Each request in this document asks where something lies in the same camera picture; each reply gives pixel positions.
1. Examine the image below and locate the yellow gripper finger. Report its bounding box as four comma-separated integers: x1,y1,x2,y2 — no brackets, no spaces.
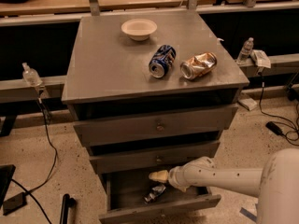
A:
149,170,169,183

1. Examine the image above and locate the silver crushed redbull can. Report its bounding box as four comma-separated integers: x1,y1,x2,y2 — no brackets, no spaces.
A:
143,184,166,203

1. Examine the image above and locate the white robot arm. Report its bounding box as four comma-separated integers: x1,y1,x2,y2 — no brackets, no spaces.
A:
149,148,299,224

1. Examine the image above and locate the grey middle drawer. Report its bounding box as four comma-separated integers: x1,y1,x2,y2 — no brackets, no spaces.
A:
90,140,220,174

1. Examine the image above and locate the grey drawer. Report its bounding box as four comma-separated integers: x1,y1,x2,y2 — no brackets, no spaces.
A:
90,140,220,174
99,165,221,224
74,104,237,147

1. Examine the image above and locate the grey bottom drawer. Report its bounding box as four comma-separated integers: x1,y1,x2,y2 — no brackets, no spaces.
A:
99,165,221,224

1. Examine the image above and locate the grey top drawer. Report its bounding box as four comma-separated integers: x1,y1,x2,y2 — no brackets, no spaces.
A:
74,104,237,147

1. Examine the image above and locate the grey drawer cabinet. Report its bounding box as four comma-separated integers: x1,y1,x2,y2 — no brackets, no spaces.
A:
61,8,250,224

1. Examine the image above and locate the blue crushed soda can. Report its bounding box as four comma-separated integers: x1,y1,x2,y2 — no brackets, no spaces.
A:
149,45,176,78

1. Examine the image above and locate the orange crushed soda can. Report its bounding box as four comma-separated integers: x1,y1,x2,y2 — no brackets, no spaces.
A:
180,52,217,80

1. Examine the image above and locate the white box on floor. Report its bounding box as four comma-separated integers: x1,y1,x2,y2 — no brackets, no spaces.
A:
238,94,257,111

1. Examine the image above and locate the black power adapter right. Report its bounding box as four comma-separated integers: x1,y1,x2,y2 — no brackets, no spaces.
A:
266,121,283,135

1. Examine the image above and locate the black power adapter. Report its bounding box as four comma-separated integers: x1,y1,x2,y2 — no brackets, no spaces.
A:
266,121,283,135
3,192,26,216

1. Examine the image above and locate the clear water bottle right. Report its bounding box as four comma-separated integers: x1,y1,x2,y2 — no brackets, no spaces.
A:
236,37,254,65

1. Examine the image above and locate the white paper packet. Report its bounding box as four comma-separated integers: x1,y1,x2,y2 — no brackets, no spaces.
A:
250,49,271,68

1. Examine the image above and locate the black monitor edge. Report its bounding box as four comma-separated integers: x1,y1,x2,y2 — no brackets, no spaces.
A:
0,164,16,208

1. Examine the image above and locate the black power adapter left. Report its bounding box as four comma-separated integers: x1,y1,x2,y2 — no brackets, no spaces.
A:
3,192,26,216

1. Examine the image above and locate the black post on floor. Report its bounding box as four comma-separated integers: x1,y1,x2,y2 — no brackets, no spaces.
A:
59,194,76,224

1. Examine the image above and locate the black cable on left floor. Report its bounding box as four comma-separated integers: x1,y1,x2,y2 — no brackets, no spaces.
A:
10,86,60,224

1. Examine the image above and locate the black cable on floor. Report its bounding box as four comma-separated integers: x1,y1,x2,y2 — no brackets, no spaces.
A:
258,73,299,147
10,86,60,224

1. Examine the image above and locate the black cable on right floor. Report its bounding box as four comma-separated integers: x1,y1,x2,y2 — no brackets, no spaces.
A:
258,73,299,147

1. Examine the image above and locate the clear bottle on left rail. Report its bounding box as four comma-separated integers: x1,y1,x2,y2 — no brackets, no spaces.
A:
22,63,42,87

